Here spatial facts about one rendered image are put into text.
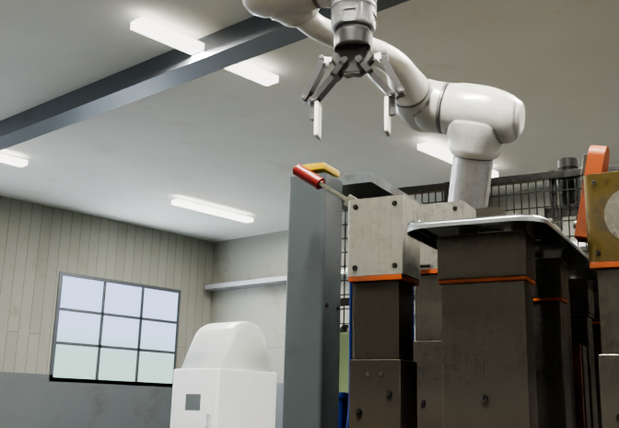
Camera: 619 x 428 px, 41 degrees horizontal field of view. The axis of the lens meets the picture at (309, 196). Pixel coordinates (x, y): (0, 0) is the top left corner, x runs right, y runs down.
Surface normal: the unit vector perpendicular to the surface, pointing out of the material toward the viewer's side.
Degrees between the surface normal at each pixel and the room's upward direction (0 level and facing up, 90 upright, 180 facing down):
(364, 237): 90
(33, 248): 90
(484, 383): 90
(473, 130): 118
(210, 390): 90
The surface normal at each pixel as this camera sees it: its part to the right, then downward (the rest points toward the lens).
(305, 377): -0.47, -0.23
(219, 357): -0.62, -0.51
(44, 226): 0.74, -0.15
